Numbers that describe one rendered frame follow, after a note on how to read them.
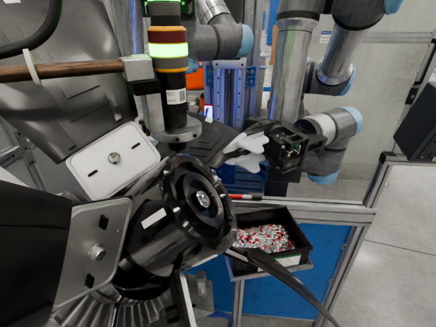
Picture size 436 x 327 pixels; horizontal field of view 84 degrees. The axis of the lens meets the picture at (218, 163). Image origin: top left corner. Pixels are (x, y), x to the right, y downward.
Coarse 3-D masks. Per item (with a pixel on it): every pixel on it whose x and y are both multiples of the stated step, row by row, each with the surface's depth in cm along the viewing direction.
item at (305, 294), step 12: (240, 252) 35; (252, 252) 48; (264, 252) 55; (264, 264) 36; (276, 276) 34; (288, 276) 42; (300, 288) 40; (312, 300) 38; (324, 312) 38; (336, 324) 38
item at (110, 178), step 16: (128, 128) 29; (96, 144) 28; (112, 144) 28; (128, 144) 29; (144, 144) 29; (80, 160) 27; (96, 160) 28; (128, 160) 28; (144, 160) 29; (80, 176) 27; (96, 176) 27; (112, 176) 28; (128, 176) 28; (96, 192) 27; (112, 192) 27
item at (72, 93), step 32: (0, 0) 28; (32, 0) 30; (64, 0) 32; (96, 0) 36; (0, 32) 27; (32, 32) 28; (64, 32) 30; (96, 32) 32; (0, 64) 26; (0, 96) 26; (32, 96) 27; (64, 96) 27; (96, 96) 29; (128, 96) 30; (32, 128) 26; (64, 128) 27; (96, 128) 28
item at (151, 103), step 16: (128, 64) 25; (144, 64) 26; (128, 80) 26; (144, 80) 27; (144, 96) 28; (160, 96) 28; (144, 112) 30; (160, 112) 29; (160, 128) 30; (176, 128) 31; (192, 128) 31
